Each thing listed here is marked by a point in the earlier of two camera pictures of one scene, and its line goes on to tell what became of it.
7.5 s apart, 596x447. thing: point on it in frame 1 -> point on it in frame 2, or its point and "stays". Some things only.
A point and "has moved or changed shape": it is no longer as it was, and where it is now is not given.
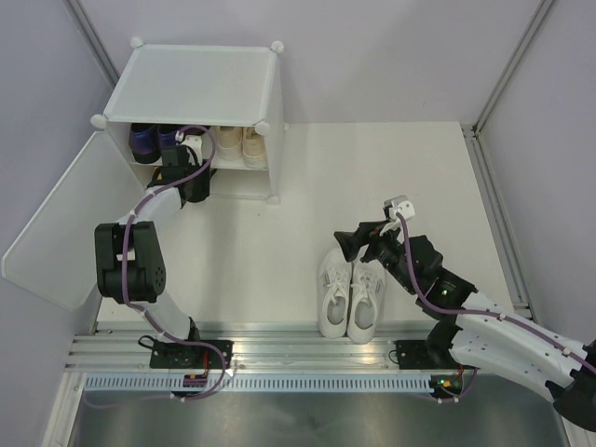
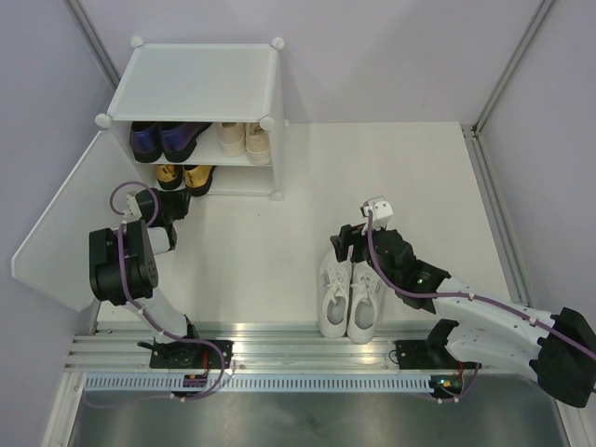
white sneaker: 334,291 stays
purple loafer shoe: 144,142 stays
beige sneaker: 254,148 has moved or changed shape
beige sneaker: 229,142 stays
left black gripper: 201,189 -> 181,198
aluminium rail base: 247,350 stays
